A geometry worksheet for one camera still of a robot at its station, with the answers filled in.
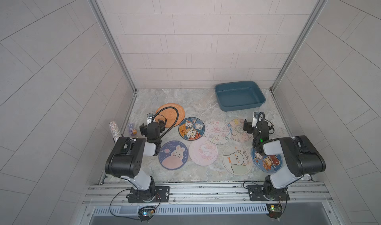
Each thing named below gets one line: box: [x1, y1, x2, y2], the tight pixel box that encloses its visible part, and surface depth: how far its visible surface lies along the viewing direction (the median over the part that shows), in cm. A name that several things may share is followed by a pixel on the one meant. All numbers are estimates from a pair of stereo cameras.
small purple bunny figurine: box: [127, 123, 138, 136], surface depth 91 cm
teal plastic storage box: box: [214, 80, 266, 112], surface depth 115 cm
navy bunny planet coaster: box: [158, 140, 190, 171], surface depth 86 cm
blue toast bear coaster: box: [251, 147, 283, 173], surface depth 83 cm
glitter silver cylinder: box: [108, 120, 123, 144], surface depth 72 cm
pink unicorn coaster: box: [188, 136, 218, 167], surface depth 87 cm
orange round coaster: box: [154, 103, 186, 128], surface depth 80 cm
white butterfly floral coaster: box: [204, 119, 232, 146], surface depth 95 cm
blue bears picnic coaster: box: [178, 116, 206, 142], surface depth 96 cm
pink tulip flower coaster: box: [227, 118, 254, 143], surface depth 95 cm
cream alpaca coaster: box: [221, 144, 253, 176], surface depth 84 cm
